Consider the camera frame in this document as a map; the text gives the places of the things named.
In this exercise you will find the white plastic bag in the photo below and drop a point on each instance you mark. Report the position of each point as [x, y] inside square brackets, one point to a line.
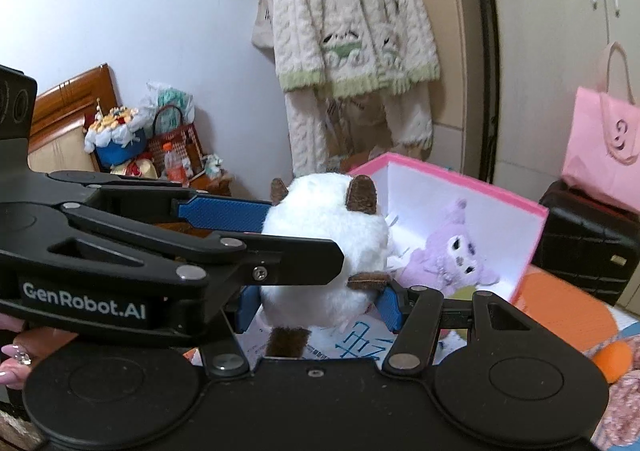
[172, 98]

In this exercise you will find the small white figurine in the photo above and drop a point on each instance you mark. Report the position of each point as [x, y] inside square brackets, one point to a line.
[214, 165]

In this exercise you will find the purple plush toy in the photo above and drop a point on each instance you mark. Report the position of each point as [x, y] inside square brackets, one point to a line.
[445, 256]

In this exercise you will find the person's left hand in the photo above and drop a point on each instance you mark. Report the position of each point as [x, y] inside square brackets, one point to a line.
[15, 366]

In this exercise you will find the floral fabric pouch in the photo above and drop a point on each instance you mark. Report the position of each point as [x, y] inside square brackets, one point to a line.
[620, 413]

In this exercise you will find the white plush toy brown ears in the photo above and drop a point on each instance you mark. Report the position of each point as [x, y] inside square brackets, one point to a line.
[310, 231]

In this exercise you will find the orange ball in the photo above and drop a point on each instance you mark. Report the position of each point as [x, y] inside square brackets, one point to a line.
[612, 361]

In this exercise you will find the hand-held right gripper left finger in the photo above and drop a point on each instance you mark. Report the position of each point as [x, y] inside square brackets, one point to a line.
[247, 312]

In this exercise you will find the pink paper shopping bag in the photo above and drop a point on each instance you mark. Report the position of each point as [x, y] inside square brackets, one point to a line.
[595, 156]

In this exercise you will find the white tote bag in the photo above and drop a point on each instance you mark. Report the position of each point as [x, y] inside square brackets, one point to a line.
[262, 26]

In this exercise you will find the brown woven basket bag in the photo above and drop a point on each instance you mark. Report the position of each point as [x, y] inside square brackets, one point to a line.
[185, 141]

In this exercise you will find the basket and bedside clutter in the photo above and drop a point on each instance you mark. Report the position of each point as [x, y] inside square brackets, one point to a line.
[117, 136]

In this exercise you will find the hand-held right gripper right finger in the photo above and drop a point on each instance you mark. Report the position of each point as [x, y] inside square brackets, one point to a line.
[389, 308]

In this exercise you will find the large blue tissue package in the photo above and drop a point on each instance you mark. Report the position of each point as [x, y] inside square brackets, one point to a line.
[345, 343]

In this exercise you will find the beige wardrobe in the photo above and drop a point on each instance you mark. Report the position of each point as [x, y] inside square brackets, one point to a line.
[540, 31]

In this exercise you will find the wooden headboard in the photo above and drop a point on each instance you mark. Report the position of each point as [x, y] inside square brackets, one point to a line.
[65, 101]

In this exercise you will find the pink cardboard box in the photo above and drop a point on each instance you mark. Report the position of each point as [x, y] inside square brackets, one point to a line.
[500, 241]

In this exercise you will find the black suitcase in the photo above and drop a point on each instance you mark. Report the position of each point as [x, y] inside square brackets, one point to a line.
[585, 241]

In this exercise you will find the cream knitted cardigan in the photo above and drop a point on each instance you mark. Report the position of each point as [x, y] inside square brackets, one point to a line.
[345, 16]

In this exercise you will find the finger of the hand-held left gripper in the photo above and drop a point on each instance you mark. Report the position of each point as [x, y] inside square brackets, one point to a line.
[220, 213]
[290, 261]

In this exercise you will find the wooden nightstand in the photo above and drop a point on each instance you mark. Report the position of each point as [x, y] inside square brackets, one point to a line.
[212, 183]

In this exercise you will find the orange drink bottle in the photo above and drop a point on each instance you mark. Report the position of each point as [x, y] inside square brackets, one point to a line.
[175, 166]

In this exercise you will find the cream fleece pants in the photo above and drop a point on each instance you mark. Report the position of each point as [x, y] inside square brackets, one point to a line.
[305, 131]

